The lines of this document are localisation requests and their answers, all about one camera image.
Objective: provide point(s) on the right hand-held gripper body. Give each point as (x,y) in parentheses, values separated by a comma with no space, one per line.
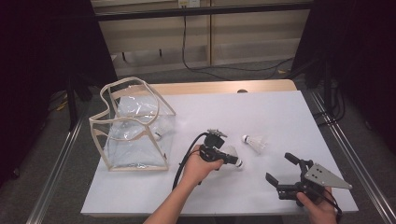
(323,179)

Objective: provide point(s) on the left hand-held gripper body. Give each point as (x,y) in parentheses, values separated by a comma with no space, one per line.
(213,146)

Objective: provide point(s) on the clear plastic tote bag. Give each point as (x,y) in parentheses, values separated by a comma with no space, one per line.
(134,146)

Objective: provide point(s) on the person's left hand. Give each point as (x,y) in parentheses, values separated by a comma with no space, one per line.
(197,169)

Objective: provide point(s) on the person's right hand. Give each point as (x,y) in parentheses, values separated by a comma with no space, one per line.
(320,211)

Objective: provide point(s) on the white table mat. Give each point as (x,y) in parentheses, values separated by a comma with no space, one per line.
(218,112)

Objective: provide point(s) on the wooden table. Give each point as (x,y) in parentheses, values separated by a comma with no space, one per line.
(218,87)

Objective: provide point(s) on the black metal stand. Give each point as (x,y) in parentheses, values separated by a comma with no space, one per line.
(327,87)
(72,102)

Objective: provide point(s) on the yellow tape piece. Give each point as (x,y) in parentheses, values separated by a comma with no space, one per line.
(281,71)
(62,105)

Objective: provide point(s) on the black curtain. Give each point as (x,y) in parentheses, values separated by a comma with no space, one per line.
(367,62)
(31,77)

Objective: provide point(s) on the beige wooden counter cabinet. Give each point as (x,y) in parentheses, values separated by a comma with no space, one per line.
(249,28)

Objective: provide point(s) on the metal floor rail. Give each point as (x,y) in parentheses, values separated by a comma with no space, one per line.
(351,155)
(54,180)

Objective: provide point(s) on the white wall outlet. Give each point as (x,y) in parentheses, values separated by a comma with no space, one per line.
(188,3)

